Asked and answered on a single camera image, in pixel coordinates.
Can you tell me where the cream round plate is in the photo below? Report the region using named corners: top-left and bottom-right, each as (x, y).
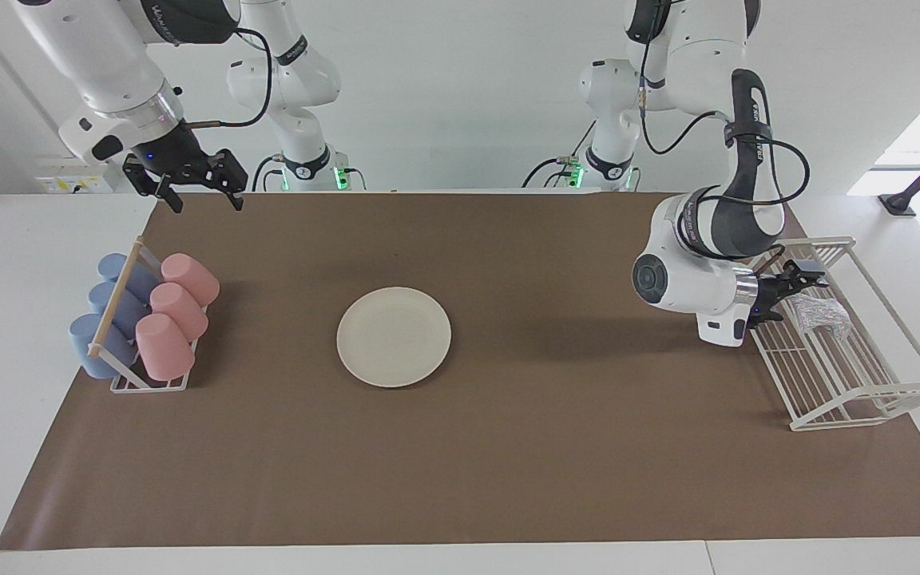
top-left (336, 287), bottom-right (452, 389)

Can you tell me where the pink plastic cup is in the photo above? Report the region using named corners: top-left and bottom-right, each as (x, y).
top-left (161, 253), bottom-right (220, 307)
top-left (135, 313), bottom-right (196, 382)
top-left (149, 282), bottom-right (209, 340)

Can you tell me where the blue plastic cup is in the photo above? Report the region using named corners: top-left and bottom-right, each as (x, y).
top-left (69, 313), bottom-right (141, 380)
top-left (89, 281), bottom-right (149, 340)
top-left (97, 253), bottom-right (159, 303)

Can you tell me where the brown table mat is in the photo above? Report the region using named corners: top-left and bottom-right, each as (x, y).
top-left (0, 192), bottom-right (920, 552)

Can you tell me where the black right base cable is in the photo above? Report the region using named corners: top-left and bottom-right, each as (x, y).
top-left (251, 154), bottom-right (285, 192)

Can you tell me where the black base cable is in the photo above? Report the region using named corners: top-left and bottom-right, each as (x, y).
top-left (251, 154), bottom-right (285, 192)
top-left (522, 120), bottom-right (598, 189)

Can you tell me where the white wire dish rack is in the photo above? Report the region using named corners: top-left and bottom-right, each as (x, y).
top-left (727, 236), bottom-right (920, 432)

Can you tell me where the wire cup rack wooden handle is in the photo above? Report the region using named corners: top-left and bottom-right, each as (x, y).
top-left (87, 236), bottom-right (209, 394)

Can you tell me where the white wall socket box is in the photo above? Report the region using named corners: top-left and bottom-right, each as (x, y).
top-left (35, 164), bottom-right (129, 195)

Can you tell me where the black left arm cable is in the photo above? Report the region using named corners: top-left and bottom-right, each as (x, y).
top-left (640, 0), bottom-right (812, 210)

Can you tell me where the black left base cable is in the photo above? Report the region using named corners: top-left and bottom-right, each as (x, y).
top-left (522, 120), bottom-right (598, 189)

